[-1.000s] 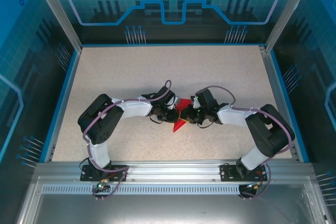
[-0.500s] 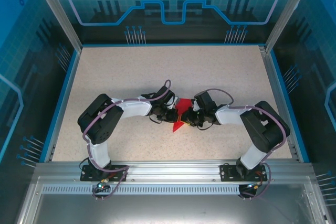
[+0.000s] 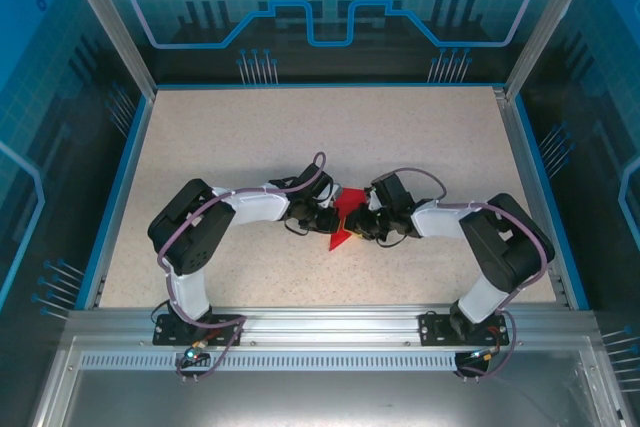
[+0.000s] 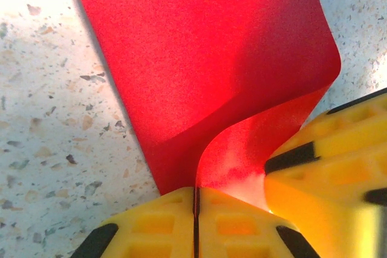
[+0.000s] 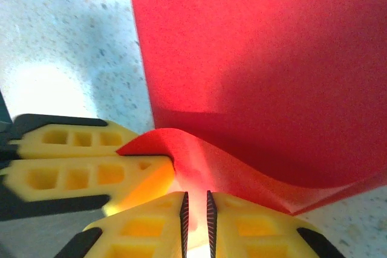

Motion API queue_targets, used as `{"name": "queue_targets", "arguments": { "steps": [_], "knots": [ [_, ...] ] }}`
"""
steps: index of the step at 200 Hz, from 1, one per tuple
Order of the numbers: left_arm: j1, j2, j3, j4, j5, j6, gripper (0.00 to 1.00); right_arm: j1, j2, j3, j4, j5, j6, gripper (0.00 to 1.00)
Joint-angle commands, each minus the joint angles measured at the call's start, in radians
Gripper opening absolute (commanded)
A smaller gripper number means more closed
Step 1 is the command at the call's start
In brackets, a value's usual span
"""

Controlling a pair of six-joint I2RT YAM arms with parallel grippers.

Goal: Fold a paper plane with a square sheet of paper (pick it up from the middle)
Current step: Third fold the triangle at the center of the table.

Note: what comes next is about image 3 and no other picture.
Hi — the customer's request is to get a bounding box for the red cloth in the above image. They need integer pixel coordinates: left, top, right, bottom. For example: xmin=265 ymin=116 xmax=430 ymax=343
xmin=327 ymin=187 xmax=369 ymax=253

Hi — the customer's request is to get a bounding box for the slotted aluminium strip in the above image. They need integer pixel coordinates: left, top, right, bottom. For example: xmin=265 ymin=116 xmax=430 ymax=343
xmin=78 ymin=353 xmax=461 ymax=372

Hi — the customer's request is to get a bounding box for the blue table edge trim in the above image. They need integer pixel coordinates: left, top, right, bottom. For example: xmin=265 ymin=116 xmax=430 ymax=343
xmin=152 ymin=81 xmax=507 ymax=91
xmin=73 ymin=94 xmax=155 ymax=311
xmin=513 ymin=94 xmax=592 ymax=311

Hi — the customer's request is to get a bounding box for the small LED cable connector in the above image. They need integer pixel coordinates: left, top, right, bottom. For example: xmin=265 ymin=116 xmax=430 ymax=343
xmin=467 ymin=345 xmax=502 ymax=364
xmin=184 ymin=339 xmax=209 ymax=364

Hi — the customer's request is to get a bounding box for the aluminium enclosure post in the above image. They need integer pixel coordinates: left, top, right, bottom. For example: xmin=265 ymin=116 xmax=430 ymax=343
xmin=503 ymin=0 xmax=587 ymax=101
xmin=55 ymin=0 xmax=159 ymax=101

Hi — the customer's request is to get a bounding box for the aluminium table edge rail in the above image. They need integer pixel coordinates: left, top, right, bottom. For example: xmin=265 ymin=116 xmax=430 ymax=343
xmin=492 ymin=86 xmax=574 ymax=309

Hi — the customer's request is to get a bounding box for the metal tray sheet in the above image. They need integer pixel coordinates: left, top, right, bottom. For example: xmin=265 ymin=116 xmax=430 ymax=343
xmin=29 ymin=336 xmax=631 ymax=427

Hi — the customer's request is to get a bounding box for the blue grid-print panel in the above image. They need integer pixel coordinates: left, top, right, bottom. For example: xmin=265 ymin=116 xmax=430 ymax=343
xmin=519 ymin=0 xmax=640 ymax=427
xmin=0 ymin=0 xmax=151 ymax=427

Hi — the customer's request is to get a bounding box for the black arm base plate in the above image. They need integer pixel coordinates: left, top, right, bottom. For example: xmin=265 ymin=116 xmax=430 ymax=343
xmin=152 ymin=313 xmax=247 ymax=347
xmin=418 ymin=311 xmax=511 ymax=347

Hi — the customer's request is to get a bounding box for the aluminium frame beam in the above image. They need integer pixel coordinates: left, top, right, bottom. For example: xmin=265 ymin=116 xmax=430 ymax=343
xmin=64 ymin=304 xmax=604 ymax=348

